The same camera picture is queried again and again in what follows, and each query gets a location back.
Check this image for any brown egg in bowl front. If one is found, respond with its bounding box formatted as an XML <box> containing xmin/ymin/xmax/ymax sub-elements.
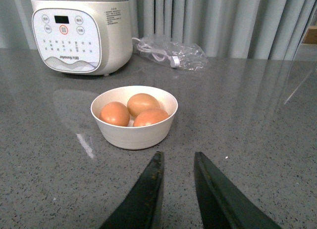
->
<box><xmin>133</xmin><ymin>108</ymin><xmax>169</xmax><ymax>127</ymax></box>

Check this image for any brown egg in bowl left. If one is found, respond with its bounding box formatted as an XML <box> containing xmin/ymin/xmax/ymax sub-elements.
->
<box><xmin>99</xmin><ymin>101</ymin><xmax>130</xmax><ymax>127</ymax></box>

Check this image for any white power cord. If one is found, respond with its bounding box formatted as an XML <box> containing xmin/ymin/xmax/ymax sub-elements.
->
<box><xmin>131</xmin><ymin>37</ymin><xmax>181</xmax><ymax>68</ymax></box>

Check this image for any brown egg in bowl back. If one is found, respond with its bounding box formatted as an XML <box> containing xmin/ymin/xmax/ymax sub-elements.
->
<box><xmin>127</xmin><ymin>93</ymin><xmax>160</xmax><ymax>117</ymax></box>

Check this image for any brown egg in bowl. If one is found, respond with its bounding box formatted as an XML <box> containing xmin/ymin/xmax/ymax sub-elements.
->
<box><xmin>133</xmin><ymin>108</ymin><xmax>169</xmax><ymax>127</ymax></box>
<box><xmin>127</xmin><ymin>93</ymin><xmax>160</xmax><ymax>117</ymax></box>
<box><xmin>99</xmin><ymin>101</ymin><xmax>130</xmax><ymax>127</ymax></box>

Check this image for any white bowl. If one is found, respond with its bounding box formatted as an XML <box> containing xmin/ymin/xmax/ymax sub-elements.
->
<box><xmin>90</xmin><ymin>85</ymin><xmax>179</xmax><ymax>150</ymax></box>

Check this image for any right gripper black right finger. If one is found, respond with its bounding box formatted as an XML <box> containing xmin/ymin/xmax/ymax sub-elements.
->
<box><xmin>194</xmin><ymin>152</ymin><xmax>280</xmax><ymax>229</ymax></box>

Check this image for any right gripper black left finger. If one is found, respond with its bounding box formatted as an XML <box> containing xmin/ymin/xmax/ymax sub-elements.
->
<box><xmin>100</xmin><ymin>151</ymin><xmax>164</xmax><ymax>229</ymax></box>

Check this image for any white Joyoung soy milk maker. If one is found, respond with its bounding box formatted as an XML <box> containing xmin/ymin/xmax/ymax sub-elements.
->
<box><xmin>31</xmin><ymin>0</ymin><xmax>133</xmax><ymax>75</ymax></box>

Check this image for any clear plastic bag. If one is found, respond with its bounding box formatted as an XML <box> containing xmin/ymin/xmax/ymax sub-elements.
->
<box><xmin>132</xmin><ymin>34</ymin><xmax>209</xmax><ymax>71</ymax></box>

